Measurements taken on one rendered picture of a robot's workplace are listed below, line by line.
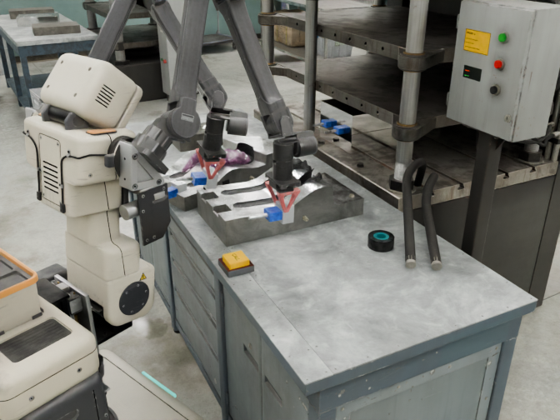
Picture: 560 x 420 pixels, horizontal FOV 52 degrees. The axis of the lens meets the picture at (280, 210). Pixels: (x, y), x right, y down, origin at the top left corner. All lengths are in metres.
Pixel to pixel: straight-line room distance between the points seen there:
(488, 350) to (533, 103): 0.78
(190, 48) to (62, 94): 0.33
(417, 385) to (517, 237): 1.31
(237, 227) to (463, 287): 0.68
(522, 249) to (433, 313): 1.33
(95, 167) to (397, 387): 0.92
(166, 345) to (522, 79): 1.80
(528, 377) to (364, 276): 1.22
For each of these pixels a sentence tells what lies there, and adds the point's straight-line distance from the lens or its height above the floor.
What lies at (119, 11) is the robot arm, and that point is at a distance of 1.89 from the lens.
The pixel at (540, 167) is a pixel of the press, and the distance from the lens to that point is 2.65.
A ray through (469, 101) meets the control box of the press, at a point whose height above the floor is 1.16.
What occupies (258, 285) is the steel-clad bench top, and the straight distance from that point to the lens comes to 1.59.
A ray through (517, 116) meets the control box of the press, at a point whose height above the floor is 1.16.
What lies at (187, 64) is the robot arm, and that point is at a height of 1.37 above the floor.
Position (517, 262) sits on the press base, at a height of 0.31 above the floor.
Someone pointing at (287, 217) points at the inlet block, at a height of 0.93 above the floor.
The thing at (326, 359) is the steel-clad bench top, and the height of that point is 0.80.
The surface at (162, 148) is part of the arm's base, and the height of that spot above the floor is 1.20.
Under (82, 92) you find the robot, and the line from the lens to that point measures 1.48.
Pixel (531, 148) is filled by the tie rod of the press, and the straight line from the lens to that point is 2.65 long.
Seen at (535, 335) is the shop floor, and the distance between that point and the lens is 2.94.
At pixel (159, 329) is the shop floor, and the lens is 2.79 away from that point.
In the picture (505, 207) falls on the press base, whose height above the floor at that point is 0.62.
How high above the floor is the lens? 1.68
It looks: 26 degrees down
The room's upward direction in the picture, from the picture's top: straight up
